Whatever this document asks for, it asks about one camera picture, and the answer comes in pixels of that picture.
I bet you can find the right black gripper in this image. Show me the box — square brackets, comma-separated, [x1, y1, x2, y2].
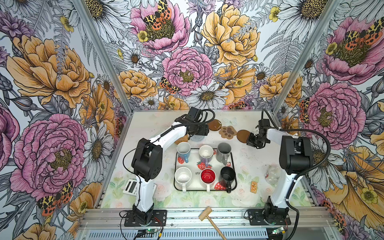
[246, 132, 270, 149]

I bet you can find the blue grey woven coaster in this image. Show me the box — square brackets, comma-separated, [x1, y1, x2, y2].
[190, 135, 205, 142]

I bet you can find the woven straw round coaster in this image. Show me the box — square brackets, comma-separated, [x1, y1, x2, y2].
[175, 134, 189, 145]

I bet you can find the brown cork round coaster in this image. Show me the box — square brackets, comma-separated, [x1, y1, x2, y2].
[236, 130, 251, 144]

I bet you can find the glossy brown round coaster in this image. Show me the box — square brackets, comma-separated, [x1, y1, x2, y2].
[208, 119, 222, 131]

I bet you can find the brown paw shaped coaster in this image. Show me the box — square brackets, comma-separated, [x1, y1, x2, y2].
[219, 126, 238, 140]

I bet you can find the grey mug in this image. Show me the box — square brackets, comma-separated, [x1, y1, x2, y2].
[216, 143, 232, 165]

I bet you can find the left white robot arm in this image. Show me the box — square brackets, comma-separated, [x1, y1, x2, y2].
[132, 107, 216, 226]

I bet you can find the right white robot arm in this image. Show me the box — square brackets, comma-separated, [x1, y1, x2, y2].
[247, 119, 314, 225]

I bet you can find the blue floral mug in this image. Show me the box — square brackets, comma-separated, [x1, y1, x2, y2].
[177, 142, 191, 164]

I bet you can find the purple white mug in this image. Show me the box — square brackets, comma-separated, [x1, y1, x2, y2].
[199, 145, 214, 165]

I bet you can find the black mug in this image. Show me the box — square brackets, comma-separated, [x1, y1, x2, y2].
[219, 167, 236, 194]

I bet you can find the small orange biscuit block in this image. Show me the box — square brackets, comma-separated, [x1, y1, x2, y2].
[250, 181, 258, 194]

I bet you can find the strawberry print serving tray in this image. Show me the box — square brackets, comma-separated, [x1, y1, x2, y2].
[174, 148, 238, 193]

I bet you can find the red interior white mug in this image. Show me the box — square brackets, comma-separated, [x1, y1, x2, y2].
[200, 169, 216, 193]

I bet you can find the wooden mallet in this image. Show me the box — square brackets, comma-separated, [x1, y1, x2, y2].
[199, 207, 227, 240]

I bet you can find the white calculator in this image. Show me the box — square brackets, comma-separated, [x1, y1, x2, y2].
[123, 179, 157, 196]

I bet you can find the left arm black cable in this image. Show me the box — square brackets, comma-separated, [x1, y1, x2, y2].
[122, 108, 216, 211]

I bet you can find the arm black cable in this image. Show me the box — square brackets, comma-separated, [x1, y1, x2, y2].
[122, 108, 216, 211]
[260, 108, 331, 240]

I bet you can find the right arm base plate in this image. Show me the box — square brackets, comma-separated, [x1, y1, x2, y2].
[247, 209, 292, 226]

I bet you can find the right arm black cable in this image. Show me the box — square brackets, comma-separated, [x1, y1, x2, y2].
[260, 108, 331, 240]

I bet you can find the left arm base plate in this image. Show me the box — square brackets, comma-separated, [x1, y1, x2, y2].
[124, 210, 168, 227]

